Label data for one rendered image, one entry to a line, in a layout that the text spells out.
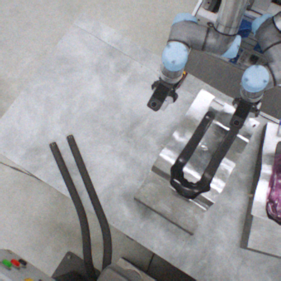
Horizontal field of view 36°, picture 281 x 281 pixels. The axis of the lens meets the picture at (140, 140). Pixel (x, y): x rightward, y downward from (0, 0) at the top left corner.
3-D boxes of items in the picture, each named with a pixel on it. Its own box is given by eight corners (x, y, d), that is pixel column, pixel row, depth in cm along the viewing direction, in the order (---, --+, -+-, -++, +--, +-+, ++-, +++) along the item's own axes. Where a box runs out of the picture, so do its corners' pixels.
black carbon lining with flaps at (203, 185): (206, 110, 170) (211, 102, 160) (241, 131, 168) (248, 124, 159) (160, 184, 161) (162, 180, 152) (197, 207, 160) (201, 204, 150)
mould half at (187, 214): (197, 96, 178) (204, 84, 165) (253, 129, 175) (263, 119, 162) (133, 199, 167) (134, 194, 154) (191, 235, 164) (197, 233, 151)
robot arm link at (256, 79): (276, 81, 126) (249, 91, 127) (271, 93, 137) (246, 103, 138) (265, 58, 128) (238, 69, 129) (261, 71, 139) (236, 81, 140)
